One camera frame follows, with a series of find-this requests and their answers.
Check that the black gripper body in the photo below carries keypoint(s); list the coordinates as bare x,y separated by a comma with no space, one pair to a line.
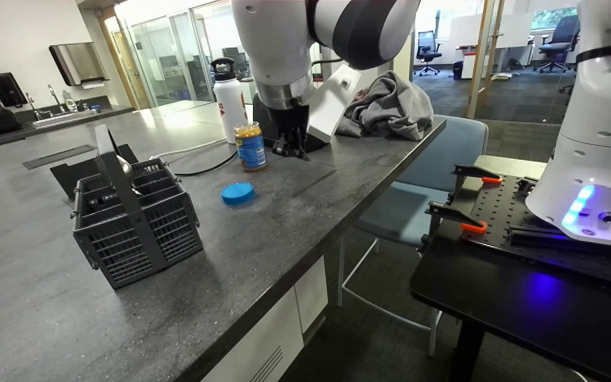
292,124

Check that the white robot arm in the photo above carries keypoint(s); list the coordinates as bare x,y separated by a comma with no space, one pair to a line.
603,140

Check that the black toaster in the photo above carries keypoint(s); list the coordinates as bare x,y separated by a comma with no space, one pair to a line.
261,119

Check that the peanut butter jar blue label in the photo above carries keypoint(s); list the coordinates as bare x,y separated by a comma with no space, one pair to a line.
251,151

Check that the blue round lid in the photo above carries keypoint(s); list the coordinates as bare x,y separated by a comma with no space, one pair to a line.
239,194

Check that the white bottle with black cap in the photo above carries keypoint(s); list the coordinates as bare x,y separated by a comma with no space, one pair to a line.
229,102

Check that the grey crumpled cloth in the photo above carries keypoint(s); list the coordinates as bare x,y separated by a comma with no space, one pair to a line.
392,109

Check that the blue upholstered chair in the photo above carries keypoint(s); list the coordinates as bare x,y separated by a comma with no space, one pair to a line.
418,192

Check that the black office chair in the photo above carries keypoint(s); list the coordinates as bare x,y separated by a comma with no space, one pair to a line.
428,43
560,37

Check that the silver spoon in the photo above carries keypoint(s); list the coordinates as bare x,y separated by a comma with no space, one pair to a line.
124,166

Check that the dark grey cutlery basket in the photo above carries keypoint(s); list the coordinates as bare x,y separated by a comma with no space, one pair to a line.
142,235

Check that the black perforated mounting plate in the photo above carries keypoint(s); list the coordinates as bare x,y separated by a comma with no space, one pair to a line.
510,219

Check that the paper towel dispenser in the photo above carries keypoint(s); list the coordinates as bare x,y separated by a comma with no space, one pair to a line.
76,64

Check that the sink faucet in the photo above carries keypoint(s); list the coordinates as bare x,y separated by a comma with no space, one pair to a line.
53,99

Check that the black robot table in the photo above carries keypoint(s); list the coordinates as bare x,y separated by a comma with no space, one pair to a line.
519,304

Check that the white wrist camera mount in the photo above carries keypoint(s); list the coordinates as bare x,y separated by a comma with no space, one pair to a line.
330,106

